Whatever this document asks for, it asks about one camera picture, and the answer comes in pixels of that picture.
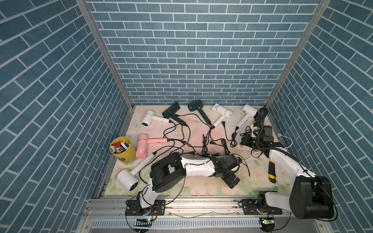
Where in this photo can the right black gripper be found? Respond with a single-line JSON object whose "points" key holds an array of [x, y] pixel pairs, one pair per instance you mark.
{"points": [[246, 138]]}

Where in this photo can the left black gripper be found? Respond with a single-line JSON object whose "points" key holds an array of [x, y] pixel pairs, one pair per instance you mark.
{"points": [[228, 180]]}

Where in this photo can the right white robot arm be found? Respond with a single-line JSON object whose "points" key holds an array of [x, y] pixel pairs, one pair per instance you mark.
{"points": [[311, 195]]}

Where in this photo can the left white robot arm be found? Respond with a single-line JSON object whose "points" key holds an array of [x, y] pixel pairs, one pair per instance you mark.
{"points": [[170, 170]]}

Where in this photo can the dark green dryer right corner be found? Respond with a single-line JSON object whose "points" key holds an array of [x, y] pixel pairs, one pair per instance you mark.
{"points": [[259, 118]]}

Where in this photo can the white glossy hair dryer right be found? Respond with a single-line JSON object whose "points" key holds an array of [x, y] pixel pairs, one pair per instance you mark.
{"points": [[249, 112]]}

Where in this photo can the yellow black utility knife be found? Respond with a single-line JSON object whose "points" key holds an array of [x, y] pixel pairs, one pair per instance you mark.
{"points": [[271, 172]]}

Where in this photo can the white folding hair dryer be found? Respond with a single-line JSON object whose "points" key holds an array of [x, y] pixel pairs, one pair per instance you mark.
{"points": [[224, 113]]}

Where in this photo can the dark green dryer centre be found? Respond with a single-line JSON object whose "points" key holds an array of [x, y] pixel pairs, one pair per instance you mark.
{"points": [[197, 105]]}

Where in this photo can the dark green dryer angled nozzle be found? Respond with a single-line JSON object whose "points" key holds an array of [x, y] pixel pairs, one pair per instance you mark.
{"points": [[171, 113]]}

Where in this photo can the pink hair dryer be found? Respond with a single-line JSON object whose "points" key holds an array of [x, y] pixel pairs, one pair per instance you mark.
{"points": [[143, 144]]}

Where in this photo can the white hair dryer far left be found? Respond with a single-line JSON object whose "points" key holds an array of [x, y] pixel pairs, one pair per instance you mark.
{"points": [[150, 116]]}

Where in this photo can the large white dryer front left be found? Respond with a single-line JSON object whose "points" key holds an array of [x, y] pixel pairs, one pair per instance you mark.
{"points": [[127, 179]]}

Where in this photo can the yellow cup of pens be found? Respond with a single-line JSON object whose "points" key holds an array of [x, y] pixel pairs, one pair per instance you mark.
{"points": [[123, 149]]}

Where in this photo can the white wall cable connector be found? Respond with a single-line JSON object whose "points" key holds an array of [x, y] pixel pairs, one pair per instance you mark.
{"points": [[285, 139]]}

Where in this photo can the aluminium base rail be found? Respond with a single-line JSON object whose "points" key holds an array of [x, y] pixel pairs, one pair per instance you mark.
{"points": [[191, 215]]}

